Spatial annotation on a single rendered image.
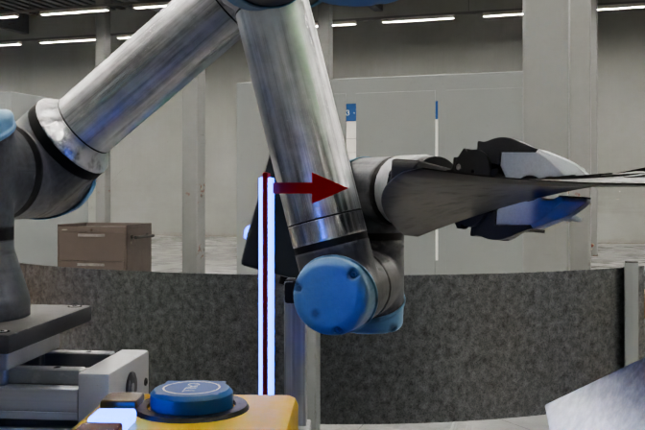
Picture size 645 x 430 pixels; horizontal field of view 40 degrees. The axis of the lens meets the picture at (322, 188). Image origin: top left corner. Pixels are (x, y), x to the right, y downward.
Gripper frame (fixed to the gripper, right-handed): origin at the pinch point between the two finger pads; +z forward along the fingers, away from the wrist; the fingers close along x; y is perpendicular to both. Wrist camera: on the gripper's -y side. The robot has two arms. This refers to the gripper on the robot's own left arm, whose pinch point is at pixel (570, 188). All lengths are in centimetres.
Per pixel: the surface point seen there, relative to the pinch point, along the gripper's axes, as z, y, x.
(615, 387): 6.6, -1.3, 15.2
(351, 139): -502, 347, -76
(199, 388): 10.1, -38.3, 13.9
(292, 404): 11.4, -33.7, 14.5
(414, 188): 0.5, -17.5, 1.9
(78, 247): -655, 194, 27
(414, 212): -6.6, -11.2, 3.2
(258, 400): 10.2, -34.9, 14.5
